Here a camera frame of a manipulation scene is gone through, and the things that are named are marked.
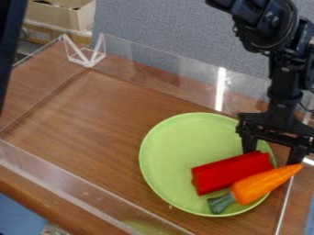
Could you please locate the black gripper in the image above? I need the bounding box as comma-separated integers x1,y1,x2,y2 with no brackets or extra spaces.
235,104,314,165

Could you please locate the orange toy carrot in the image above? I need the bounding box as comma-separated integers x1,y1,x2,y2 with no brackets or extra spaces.
207,163,303,215

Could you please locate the red plastic block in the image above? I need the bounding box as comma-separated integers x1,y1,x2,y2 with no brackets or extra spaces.
191,151,273,196

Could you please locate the green plastic plate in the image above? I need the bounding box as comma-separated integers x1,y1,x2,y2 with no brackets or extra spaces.
138,113,276,217

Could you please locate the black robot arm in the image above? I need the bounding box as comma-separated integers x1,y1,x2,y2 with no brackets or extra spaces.
0,0,314,164

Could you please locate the cardboard box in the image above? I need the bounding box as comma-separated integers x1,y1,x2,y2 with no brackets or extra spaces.
25,0,96,31

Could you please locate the wooden shelf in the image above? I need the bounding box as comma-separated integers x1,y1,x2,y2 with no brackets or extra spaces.
22,20,92,46

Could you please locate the clear acrylic tray wall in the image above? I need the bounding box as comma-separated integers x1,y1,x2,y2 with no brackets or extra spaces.
0,32,314,235

